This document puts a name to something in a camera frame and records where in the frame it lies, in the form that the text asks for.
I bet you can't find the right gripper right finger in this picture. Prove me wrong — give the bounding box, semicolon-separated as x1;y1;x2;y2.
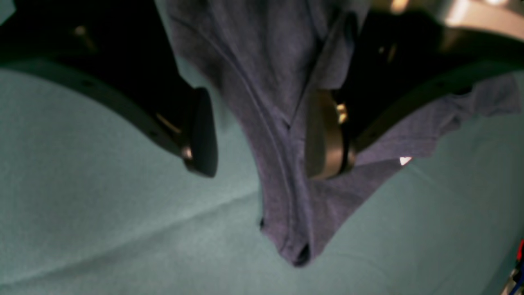
305;0;524;179

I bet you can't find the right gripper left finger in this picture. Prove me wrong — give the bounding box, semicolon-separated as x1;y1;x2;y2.
1;0;218;177

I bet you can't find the blue-grey heathered T-shirt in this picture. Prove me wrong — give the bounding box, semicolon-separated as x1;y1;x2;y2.
166;0;522;267

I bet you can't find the teal table cloth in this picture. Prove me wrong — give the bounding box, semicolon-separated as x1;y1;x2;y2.
0;0;524;295

